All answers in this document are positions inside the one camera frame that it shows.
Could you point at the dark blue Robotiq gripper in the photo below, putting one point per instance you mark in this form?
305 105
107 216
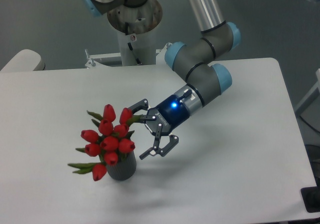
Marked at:
167 115

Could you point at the red tulip bouquet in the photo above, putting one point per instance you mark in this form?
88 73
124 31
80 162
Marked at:
111 143

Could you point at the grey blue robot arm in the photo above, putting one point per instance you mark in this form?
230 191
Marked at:
135 22

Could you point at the dark grey ribbed vase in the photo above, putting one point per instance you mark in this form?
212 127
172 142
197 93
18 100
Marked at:
124 169

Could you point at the beige chair back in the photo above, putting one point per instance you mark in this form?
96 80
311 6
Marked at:
24 61

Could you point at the white furniture at right edge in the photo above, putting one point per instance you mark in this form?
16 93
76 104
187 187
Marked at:
305 102

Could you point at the black device at table edge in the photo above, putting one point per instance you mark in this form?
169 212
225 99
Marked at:
311 199

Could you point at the white metal base frame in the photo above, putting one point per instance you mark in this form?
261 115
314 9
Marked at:
114 59

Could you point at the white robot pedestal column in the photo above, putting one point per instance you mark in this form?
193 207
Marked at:
137 49

